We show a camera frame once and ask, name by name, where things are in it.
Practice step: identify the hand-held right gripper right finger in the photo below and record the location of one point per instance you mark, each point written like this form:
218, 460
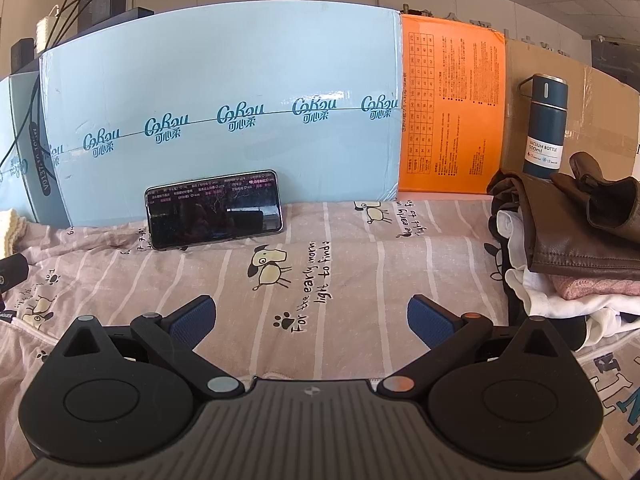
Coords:
429, 321

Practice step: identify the black smartphone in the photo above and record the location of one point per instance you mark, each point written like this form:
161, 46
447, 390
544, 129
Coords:
215, 210

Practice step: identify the brown leather jacket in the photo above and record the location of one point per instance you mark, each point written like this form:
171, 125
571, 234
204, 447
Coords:
565, 225

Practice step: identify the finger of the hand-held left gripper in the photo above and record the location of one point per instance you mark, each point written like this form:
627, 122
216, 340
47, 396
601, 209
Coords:
12, 271

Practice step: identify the black box device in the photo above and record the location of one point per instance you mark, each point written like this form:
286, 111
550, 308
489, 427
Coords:
100, 0

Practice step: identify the dark flat box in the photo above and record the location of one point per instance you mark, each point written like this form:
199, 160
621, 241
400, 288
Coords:
135, 13

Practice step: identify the pink knit clothing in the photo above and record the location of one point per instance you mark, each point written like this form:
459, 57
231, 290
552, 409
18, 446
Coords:
595, 287

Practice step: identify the brown cardboard box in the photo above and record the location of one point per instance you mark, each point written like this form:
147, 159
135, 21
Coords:
590, 110

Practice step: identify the small black adapter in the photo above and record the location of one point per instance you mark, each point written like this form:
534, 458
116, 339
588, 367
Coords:
22, 55

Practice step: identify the cream waffle knit towel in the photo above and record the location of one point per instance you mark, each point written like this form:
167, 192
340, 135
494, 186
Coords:
9, 227

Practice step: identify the white power adapter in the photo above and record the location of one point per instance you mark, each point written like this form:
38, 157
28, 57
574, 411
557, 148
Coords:
48, 34

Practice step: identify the large light blue cardboard box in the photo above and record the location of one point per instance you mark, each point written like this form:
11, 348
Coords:
225, 110

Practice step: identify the white clothing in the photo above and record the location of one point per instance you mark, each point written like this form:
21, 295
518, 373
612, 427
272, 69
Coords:
535, 295

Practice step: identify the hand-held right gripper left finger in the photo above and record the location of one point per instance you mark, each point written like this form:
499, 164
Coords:
192, 321

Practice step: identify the white letter-print cloth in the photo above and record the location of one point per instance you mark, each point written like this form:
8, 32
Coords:
617, 390

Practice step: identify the orange cardboard box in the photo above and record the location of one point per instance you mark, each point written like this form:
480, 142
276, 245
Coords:
450, 110

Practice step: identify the light blue box with label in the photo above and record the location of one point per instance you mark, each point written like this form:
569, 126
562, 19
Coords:
20, 160

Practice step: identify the dark blue vacuum bottle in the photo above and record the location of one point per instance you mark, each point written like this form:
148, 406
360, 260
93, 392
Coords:
545, 125

